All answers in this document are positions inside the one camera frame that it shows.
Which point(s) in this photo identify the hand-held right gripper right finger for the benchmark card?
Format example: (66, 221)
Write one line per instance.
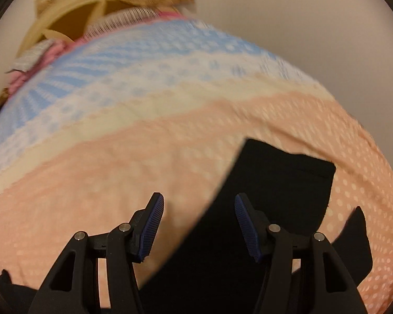
(247, 225)

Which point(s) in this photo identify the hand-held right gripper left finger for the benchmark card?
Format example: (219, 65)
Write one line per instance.
(150, 225)

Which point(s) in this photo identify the black pants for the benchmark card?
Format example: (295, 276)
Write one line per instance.
(275, 196)

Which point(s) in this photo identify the polka dot bed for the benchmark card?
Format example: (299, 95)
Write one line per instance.
(118, 137)

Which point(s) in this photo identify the grey patterned pillow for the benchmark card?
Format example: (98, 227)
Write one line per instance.
(29, 57)

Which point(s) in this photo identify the striped pillow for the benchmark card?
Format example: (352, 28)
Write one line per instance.
(118, 19)

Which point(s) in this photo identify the cream and wood headboard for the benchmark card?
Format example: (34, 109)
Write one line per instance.
(65, 9)

